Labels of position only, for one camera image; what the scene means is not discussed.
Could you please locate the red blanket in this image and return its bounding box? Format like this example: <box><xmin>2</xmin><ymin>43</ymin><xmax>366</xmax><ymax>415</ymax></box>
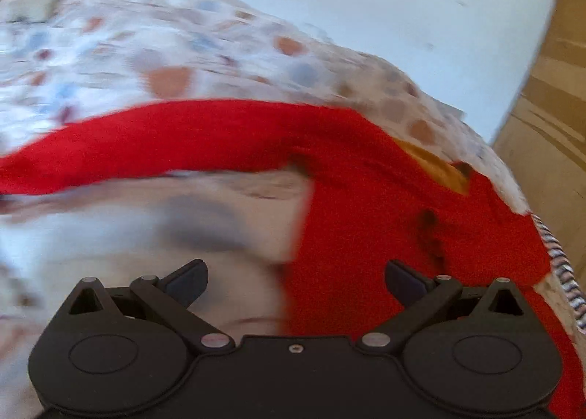
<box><xmin>0</xmin><ymin>99</ymin><xmax>586</xmax><ymax>419</ymax></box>

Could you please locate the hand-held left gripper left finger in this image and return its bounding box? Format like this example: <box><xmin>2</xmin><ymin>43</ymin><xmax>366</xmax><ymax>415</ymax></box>
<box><xmin>68</xmin><ymin>259</ymin><xmax>235</xmax><ymax>352</ymax></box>

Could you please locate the black white striped pillow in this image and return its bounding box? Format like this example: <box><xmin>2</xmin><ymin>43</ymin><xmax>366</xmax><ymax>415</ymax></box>
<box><xmin>532</xmin><ymin>213</ymin><xmax>586</xmax><ymax>330</ymax></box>

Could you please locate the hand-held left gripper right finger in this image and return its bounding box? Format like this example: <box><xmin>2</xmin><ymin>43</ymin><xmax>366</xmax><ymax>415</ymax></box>
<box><xmin>357</xmin><ymin>260</ymin><xmax>525</xmax><ymax>352</ymax></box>

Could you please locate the circle patterned quilt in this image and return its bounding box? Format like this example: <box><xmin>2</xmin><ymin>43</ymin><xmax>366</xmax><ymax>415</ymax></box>
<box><xmin>0</xmin><ymin>0</ymin><xmax>534</xmax><ymax>218</ymax></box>

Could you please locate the white garment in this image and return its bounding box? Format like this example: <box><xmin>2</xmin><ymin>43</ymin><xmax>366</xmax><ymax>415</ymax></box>
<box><xmin>0</xmin><ymin>169</ymin><xmax>318</xmax><ymax>338</ymax></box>

